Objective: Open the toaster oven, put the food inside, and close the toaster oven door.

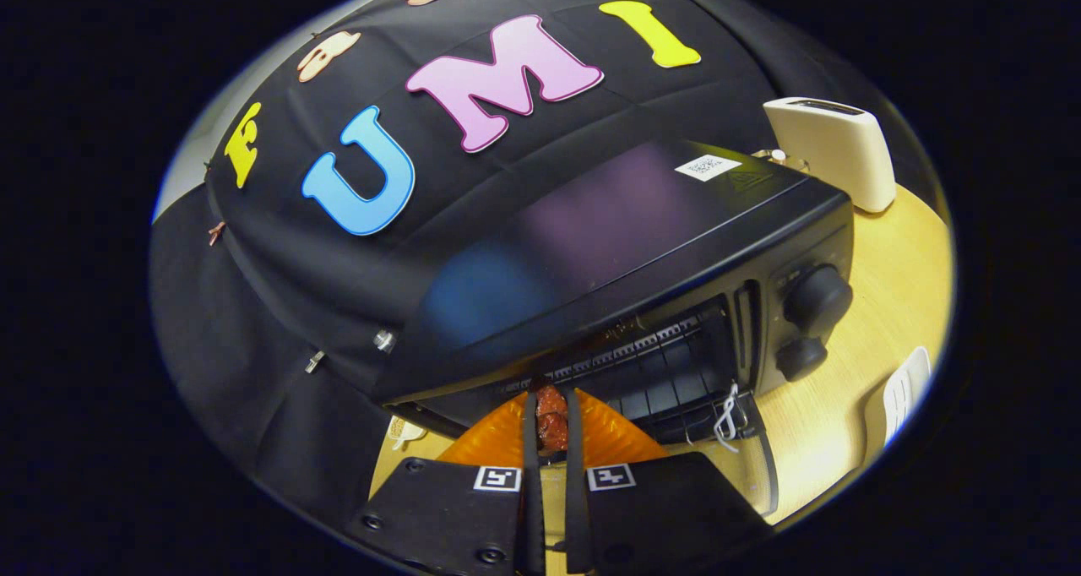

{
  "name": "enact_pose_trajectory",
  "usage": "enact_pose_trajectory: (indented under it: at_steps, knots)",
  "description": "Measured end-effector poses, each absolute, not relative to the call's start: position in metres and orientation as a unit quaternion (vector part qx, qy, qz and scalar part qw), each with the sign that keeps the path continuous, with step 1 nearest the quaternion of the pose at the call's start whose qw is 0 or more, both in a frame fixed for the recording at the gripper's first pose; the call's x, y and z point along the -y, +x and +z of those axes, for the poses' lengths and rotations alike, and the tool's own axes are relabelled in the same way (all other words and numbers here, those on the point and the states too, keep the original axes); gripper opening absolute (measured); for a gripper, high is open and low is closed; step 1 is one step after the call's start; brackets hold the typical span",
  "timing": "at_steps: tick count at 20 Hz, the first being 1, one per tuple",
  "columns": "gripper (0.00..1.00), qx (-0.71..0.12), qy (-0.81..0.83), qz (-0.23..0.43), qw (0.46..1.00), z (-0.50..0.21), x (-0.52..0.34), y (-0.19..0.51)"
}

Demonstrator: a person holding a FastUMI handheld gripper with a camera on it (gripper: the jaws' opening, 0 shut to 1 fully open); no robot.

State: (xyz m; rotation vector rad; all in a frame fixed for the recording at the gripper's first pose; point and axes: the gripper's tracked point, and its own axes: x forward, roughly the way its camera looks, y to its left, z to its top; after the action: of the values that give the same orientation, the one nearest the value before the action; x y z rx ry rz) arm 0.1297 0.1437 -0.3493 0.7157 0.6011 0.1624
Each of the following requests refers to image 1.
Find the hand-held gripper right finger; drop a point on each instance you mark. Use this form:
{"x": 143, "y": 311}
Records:
{"x": 667, "y": 508}

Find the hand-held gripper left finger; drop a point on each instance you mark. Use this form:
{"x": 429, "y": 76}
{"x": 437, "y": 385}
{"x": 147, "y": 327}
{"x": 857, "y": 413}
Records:
{"x": 439, "y": 508}

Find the red-brown meat strip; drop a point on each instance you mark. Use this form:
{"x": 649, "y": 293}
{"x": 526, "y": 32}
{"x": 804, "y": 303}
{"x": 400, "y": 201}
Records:
{"x": 551, "y": 420}

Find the black toaster oven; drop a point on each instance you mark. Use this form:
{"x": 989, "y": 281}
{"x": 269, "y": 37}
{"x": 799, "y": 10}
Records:
{"x": 608, "y": 221}

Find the white toaster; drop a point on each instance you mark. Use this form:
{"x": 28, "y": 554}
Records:
{"x": 836, "y": 141}

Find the white divided dish with grains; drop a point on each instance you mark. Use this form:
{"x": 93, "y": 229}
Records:
{"x": 405, "y": 432}

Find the clear plastic bottle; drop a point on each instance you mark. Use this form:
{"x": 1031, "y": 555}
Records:
{"x": 385, "y": 340}

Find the metal clip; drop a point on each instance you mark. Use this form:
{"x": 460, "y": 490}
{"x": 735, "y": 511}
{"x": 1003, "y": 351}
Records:
{"x": 314, "y": 361}

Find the white oblong dish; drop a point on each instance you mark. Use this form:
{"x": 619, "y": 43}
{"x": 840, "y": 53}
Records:
{"x": 899, "y": 394}

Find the pink clip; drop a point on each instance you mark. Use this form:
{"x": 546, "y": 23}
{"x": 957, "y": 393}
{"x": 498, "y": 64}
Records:
{"x": 216, "y": 233}

